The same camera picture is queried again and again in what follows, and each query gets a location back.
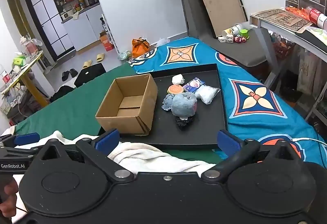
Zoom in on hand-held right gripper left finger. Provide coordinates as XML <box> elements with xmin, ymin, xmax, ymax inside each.
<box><xmin>34</xmin><ymin>129</ymin><xmax>134</xmax><ymax>183</ymax></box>

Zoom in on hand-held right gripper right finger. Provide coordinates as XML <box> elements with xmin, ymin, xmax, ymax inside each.
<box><xmin>201</xmin><ymin>130</ymin><xmax>306</xmax><ymax>183</ymax></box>

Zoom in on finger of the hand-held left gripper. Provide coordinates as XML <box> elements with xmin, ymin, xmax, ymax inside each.
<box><xmin>0</xmin><ymin>133</ymin><xmax>40</xmax><ymax>148</ymax></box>

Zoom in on brown cardboard box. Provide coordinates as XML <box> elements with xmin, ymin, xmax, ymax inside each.
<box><xmin>95</xmin><ymin>74</ymin><xmax>158</xmax><ymax>136</ymax></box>

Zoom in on black tray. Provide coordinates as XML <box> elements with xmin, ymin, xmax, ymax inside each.
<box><xmin>98</xmin><ymin>63</ymin><xmax>228</xmax><ymax>150</ymax></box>

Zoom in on black fuzzy toy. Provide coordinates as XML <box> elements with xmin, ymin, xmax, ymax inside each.
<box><xmin>175</xmin><ymin>115</ymin><xmax>195</xmax><ymax>131</ymax></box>

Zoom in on clear plastic bag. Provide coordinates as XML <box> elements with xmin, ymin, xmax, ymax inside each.
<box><xmin>197</xmin><ymin>85</ymin><xmax>221</xmax><ymax>105</ymax></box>

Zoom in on large blue plush toy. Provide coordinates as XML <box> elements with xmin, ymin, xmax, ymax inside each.
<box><xmin>171</xmin><ymin>92</ymin><xmax>198</xmax><ymax>117</ymax></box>

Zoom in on purple tissue pack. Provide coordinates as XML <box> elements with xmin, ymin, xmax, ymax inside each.
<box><xmin>183</xmin><ymin>79</ymin><xmax>205</xmax><ymax>94</ymax></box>

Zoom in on burger plush toy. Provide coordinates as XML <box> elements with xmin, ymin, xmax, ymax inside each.
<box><xmin>167</xmin><ymin>84</ymin><xmax>184</xmax><ymax>96</ymax></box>

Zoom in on person's left hand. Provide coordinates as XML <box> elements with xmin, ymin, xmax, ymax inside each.
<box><xmin>0</xmin><ymin>178</ymin><xmax>19</xmax><ymax>217</ymax></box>

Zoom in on white towel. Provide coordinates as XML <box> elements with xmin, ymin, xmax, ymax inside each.
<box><xmin>15</xmin><ymin>131</ymin><xmax>217</xmax><ymax>173</ymax></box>

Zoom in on green bed sheet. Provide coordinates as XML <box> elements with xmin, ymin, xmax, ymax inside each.
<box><xmin>14</xmin><ymin>63</ymin><xmax>217</xmax><ymax>164</ymax></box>

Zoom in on black cloth pile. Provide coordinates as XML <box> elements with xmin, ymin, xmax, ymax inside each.
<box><xmin>50</xmin><ymin>85</ymin><xmax>76</xmax><ymax>103</ymax></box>

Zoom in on black stool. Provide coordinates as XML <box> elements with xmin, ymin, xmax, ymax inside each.
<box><xmin>74</xmin><ymin>63</ymin><xmax>106</xmax><ymax>88</ymax></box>

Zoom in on grey bench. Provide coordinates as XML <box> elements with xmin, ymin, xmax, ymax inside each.
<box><xmin>199</xmin><ymin>22</ymin><xmax>275</xmax><ymax>67</ymax></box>

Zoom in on orange bag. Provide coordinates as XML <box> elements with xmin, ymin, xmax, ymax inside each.
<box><xmin>131</xmin><ymin>38</ymin><xmax>150</xmax><ymax>58</ymax></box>

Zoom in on orange carton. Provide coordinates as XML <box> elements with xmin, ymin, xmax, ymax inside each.
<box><xmin>99</xmin><ymin>31</ymin><xmax>114</xmax><ymax>51</ymax></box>

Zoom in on white narrow rack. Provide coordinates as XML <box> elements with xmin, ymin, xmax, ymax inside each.
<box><xmin>101</xmin><ymin>13</ymin><xmax>119</xmax><ymax>53</ymax></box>

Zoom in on white lower kitchen cabinets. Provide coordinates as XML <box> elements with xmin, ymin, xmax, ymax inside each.
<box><xmin>61</xmin><ymin>4</ymin><xmax>105</xmax><ymax>52</ymax></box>

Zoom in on grey desk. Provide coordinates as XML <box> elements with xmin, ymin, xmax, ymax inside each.
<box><xmin>249</xmin><ymin>9</ymin><xmax>327</xmax><ymax>122</ymax></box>

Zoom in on black framed glass door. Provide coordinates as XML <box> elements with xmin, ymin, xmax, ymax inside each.
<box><xmin>23</xmin><ymin>0</ymin><xmax>76</xmax><ymax>61</ymax></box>

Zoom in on brown patterned desk mat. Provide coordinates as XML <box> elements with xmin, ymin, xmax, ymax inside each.
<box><xmin>255</xmin><ymin>9</ymin><xmax>312</xmax><ymax>33</ymax></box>

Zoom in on light green pouch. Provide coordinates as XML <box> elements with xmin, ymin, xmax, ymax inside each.
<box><xmin>305</xmin><ymin>26</ymin><xmax>327</xmax><ymax>40</ymax></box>

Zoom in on red labelled bottle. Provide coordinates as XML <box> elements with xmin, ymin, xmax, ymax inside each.
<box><xmin>286</xmin><ymin>5</ymin><xmax>327</xmax><ymax>30</ymax></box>

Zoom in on white cable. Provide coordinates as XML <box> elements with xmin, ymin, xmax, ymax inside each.
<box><xmin>291</xmin><ymin>137</ymin><xmax>327</xmax><ymax>160</ymax></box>

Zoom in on brown board in black frame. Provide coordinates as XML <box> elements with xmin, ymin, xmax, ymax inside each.
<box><xmin>191</xmin><ymin>0</ymin><xmax>247</xmax><ymax>38</ymax></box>

